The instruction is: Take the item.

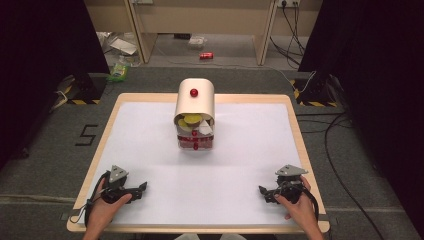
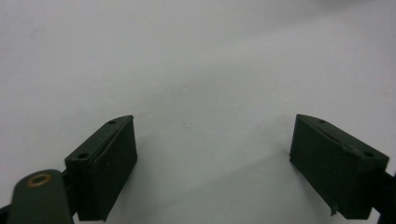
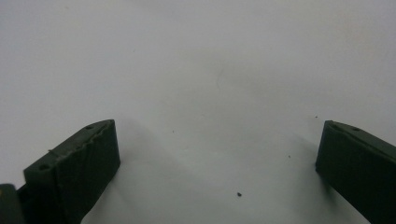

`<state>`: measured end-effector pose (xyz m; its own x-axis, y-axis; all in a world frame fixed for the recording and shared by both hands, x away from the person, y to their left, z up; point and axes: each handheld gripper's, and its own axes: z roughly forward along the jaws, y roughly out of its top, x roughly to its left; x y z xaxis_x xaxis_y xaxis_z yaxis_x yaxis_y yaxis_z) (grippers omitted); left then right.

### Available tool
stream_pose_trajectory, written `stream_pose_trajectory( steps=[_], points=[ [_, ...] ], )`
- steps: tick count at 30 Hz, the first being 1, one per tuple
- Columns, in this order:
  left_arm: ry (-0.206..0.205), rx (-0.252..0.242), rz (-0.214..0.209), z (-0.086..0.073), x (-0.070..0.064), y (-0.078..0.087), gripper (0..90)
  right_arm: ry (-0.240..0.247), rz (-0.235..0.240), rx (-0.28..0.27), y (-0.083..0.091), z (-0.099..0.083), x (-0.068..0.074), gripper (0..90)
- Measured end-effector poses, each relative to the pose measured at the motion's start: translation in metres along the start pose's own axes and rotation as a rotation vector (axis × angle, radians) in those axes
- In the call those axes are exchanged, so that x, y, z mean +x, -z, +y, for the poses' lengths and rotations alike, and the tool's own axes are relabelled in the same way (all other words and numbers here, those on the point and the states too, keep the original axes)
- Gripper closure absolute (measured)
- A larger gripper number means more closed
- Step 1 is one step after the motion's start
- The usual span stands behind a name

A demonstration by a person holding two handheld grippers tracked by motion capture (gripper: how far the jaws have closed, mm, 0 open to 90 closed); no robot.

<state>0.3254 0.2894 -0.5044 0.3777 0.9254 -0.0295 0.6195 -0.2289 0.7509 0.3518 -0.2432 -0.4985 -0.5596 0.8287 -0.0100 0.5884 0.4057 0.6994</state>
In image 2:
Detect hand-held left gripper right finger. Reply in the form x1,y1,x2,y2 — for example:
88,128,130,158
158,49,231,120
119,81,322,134
290,113,390,220

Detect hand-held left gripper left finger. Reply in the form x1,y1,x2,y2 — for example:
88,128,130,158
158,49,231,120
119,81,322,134
64,115,138,222

